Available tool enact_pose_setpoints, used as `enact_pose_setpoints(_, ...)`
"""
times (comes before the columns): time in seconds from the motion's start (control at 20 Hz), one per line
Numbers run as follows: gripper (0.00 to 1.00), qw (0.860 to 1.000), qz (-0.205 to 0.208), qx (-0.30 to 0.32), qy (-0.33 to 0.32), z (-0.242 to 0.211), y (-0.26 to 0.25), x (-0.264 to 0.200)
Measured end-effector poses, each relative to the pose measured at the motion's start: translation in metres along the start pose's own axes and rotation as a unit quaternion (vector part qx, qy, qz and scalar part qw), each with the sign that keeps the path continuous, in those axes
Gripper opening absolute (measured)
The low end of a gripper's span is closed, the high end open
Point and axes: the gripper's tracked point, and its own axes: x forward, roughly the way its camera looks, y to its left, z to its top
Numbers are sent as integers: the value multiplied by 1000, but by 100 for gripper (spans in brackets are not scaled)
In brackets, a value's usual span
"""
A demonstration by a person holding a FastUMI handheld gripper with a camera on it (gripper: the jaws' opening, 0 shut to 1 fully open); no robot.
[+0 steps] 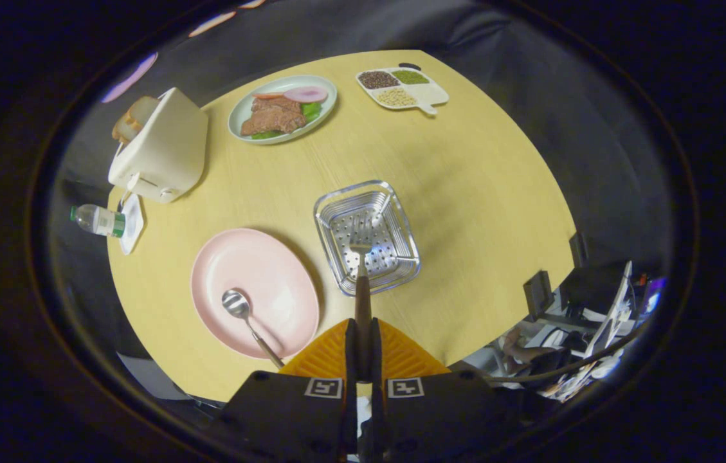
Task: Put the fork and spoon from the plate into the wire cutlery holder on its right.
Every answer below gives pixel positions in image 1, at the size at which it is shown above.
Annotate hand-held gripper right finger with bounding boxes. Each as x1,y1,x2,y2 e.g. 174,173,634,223
370,317,518,463

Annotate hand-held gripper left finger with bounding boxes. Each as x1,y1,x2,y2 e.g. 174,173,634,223
218,318,358,463

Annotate wooden-handled metal spoon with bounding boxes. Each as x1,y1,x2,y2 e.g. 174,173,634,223
222,289,286,369

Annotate wooden-handled metal fork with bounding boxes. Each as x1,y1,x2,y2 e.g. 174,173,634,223
349,215,373,381

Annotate grey mesh chair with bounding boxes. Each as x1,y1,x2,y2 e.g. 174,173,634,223
115,352,191,401

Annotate pink plate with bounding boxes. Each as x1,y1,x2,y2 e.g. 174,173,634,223
191,228,320,361

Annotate cluttered office items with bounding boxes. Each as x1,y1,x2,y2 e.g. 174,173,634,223
466,260,666,403

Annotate white square coaster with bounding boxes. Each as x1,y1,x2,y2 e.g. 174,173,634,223
120,194,145,255

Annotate clear plastic water bottle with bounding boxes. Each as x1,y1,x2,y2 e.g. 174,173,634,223
69,204,126,238

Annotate white toaster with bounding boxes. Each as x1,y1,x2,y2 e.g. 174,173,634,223
108,87,209,204

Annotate brown steak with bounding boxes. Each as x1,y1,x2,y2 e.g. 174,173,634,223
240,96,307,137

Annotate pale green plate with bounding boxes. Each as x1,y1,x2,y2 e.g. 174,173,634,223
228,75,338,145

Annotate pink onion slice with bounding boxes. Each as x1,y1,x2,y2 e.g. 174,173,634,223
284,87,329,104

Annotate white divided seasoning dish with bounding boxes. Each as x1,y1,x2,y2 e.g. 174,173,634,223
356,63,450,116

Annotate black backdrop cloth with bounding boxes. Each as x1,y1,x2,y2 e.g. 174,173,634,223
48,0,675,361

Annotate black table bracket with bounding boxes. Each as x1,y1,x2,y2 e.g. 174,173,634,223
523,270,555,320
568,231,588,268

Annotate metal wire cutlery basket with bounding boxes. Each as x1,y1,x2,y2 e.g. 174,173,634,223
313,180,421,298

